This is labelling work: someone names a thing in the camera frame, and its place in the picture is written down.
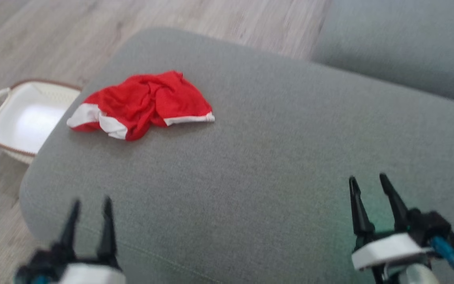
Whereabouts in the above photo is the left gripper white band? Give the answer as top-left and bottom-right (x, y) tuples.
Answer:
(56, 196), (127, 284)

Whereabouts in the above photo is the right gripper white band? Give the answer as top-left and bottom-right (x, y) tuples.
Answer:
(348, 173), (435, 271)

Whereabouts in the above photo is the red shorts white side stripe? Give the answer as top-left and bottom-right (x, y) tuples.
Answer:
(67, 70), (216, 141)

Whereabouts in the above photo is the grey fabric sofa seat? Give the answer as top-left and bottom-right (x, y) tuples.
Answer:
(19, 27), (454, 284)

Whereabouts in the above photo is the white laundry basket brown rim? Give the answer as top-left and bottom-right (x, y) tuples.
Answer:
(0, 79), (82, 164)

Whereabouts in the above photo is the grey sofa cushion with seam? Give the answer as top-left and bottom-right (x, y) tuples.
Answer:
(312, 0), (454, 107)

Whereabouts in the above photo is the right camera cable blue plug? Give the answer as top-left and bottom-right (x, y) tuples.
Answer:
(430, 236), (454, 284)

